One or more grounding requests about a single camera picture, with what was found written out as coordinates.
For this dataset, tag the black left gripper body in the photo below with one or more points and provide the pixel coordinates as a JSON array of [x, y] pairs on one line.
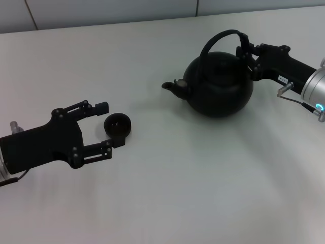
[[45, 145]]

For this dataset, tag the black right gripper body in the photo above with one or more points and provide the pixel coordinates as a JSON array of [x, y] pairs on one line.
[[276, 63]]

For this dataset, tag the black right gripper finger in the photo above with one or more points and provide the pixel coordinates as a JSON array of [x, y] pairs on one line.
[[254, 67], [247, 50]]

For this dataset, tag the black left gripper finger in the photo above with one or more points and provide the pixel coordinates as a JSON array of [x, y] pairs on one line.
[[101, 108], [96, 152]]

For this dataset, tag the small black teacup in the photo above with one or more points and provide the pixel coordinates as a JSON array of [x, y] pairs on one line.
[[111, 129]]

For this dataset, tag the black round teapot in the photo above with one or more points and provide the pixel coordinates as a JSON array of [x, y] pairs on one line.
[[218, 91]]

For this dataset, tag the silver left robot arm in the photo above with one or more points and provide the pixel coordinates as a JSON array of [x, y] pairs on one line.
[[3, 170]]

